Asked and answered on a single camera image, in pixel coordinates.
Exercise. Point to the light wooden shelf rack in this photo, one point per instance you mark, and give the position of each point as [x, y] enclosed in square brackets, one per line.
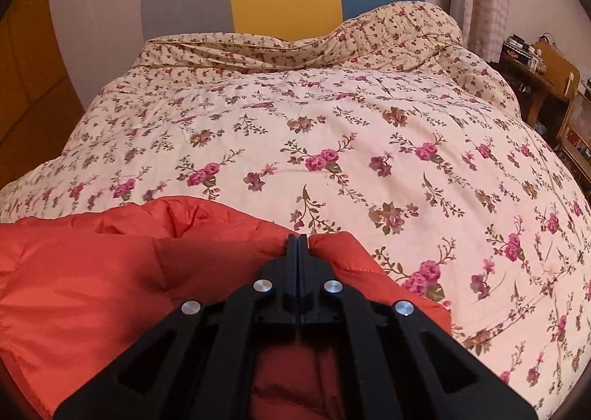
[577, 124]

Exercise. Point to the orange quilted jacket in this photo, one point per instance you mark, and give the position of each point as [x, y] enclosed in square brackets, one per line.
[92, 286]

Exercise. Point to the wooden desk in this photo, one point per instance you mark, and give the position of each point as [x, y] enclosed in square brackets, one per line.
[535, 106]

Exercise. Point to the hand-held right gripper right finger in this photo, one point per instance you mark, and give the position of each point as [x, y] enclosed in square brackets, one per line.
[308, 263]

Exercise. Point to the wooden wardrobe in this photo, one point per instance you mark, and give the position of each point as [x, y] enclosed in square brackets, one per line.
[27, 78]

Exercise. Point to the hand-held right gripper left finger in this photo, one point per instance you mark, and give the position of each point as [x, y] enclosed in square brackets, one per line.
[291, 263]

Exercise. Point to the floral quilt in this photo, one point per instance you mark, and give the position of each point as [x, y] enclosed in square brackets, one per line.
[323, 124]

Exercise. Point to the pink checked curtain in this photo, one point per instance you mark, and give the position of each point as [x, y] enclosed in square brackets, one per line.
[485, 0]

